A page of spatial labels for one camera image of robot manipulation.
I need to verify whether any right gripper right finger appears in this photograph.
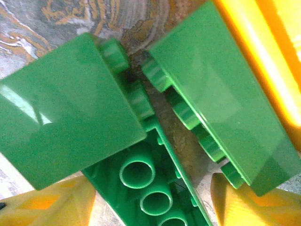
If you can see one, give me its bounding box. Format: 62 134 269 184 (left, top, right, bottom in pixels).
210 173 301 226

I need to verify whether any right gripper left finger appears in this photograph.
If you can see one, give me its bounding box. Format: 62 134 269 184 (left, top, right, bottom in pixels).
0 175 97 226

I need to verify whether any green lego brick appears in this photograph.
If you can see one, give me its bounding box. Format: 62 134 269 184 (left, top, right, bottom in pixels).
141 0 301 197
82 116 212 226
0 32 156 191

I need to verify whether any yellow plastic bin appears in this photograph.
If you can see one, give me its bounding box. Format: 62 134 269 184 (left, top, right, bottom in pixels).
213 0 301 153

